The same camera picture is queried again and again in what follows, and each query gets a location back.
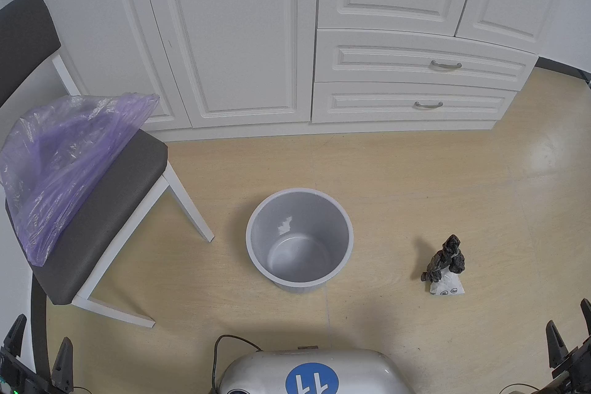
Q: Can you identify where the dark grey white-legged chair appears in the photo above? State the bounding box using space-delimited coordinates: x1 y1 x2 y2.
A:
0 0 215 328

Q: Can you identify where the black cable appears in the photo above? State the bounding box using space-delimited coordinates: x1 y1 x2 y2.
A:
211 335 264 393

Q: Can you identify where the white printed wrapper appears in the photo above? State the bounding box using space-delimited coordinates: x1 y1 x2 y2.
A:
428 270 465 297

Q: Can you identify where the purple plastic bag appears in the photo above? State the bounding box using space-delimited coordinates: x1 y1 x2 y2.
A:
0 92 161 267

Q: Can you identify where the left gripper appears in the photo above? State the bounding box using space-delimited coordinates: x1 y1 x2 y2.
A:
0 314 74 394

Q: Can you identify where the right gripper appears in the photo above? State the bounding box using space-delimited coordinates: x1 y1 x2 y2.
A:
546 298 591 391

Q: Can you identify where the white wardrobe with drawers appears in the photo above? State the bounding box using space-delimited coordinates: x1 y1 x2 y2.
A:
14 0 571 143

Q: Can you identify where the white trash bin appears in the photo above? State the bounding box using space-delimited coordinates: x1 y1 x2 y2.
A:
246 188 354 292

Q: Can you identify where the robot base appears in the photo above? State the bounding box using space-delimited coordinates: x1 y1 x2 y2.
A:
221 347 414 394

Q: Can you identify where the crumpled black plastic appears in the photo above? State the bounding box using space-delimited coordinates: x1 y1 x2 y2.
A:
419 234 466 284

